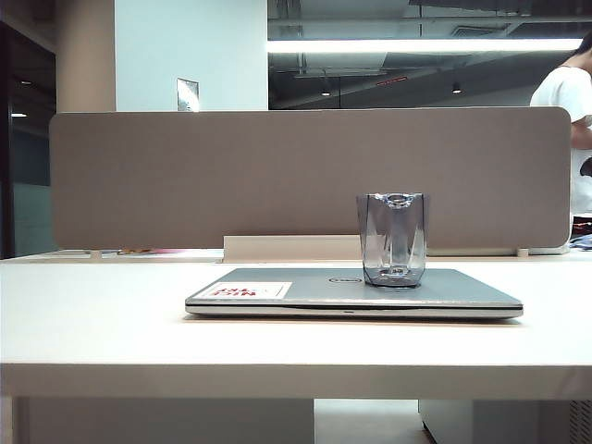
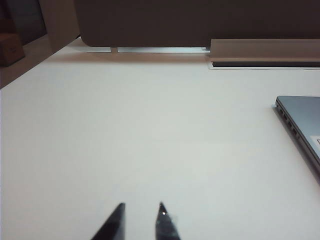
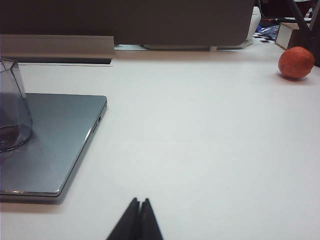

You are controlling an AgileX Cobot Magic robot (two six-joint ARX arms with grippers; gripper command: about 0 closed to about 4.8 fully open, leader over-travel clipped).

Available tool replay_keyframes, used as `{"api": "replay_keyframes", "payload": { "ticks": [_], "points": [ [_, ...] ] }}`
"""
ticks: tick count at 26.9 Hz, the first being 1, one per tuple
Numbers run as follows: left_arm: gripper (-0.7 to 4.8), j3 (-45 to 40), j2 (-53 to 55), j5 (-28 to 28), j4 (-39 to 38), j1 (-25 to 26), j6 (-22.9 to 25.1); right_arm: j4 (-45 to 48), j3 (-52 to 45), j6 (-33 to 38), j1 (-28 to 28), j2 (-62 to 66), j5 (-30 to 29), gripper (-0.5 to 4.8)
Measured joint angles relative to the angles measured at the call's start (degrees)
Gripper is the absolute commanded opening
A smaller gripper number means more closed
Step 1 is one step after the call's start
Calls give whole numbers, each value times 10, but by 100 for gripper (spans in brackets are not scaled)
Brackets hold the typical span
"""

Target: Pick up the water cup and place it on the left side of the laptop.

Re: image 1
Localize long ceiling light strip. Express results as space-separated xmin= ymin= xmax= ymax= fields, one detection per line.
xmin=266 ymin=37 xmax=585 ymax=55

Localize person in white t-shirt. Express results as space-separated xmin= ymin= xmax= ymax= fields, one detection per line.
xmin=528 ymin=33 xmax=592 ymax=218

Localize silver Dell laptop with sticker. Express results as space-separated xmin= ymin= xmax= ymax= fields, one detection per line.
xmin=184 ymin=266 xmax=524 ymax=320

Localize framed wall notice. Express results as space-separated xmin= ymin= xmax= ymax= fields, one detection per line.
xmin=176 ymin=77 xmax=202 ymax=114

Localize clear glass mug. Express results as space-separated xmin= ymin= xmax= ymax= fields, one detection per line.
xmin=355 ymin=191 xmax=433 ymax=290

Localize beige fabric desk partition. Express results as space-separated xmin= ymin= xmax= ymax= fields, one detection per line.
xmin=48 ymin=106 xmax=573 ymax=252

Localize colourful papers behind desk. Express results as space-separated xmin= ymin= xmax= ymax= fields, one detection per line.
xmin=98 ymin=247 xmax=187 ymax=257

